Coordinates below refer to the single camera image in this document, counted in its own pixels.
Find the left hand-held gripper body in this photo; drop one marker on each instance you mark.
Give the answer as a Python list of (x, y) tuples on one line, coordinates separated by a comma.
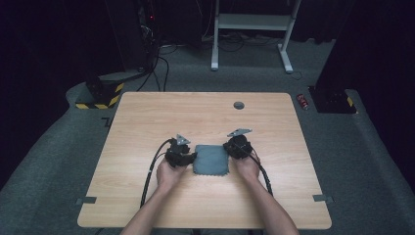
[(176, 153)]

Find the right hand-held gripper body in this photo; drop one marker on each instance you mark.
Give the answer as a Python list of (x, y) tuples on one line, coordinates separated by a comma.
[(241, 147)]

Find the grey cloth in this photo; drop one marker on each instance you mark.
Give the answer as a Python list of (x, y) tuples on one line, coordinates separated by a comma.
[(210, 160)]

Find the person's left hand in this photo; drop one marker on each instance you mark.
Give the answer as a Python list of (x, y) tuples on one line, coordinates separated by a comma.
[(169, 176)]

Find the person's right hand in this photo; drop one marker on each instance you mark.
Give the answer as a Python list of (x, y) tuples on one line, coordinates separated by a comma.
[(246, 169)]

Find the grey table grommet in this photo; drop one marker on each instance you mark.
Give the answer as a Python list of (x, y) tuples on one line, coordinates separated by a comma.
[(239, 105)]

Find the red can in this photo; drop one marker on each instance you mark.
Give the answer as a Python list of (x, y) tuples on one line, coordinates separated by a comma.
[(302, 101)]

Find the black yellow striped stand base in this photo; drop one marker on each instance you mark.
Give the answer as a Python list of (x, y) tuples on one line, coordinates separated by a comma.
[(101, 94)]

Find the grey tape piece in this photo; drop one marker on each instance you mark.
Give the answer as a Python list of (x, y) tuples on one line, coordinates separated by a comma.
[(86, 200), (322, 198)]

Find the dark equipment cabinet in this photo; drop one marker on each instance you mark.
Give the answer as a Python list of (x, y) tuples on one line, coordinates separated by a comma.
[(130, 36)]

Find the white metal stand frame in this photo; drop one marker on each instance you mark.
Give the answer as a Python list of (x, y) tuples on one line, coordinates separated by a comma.
[(251, 23)]

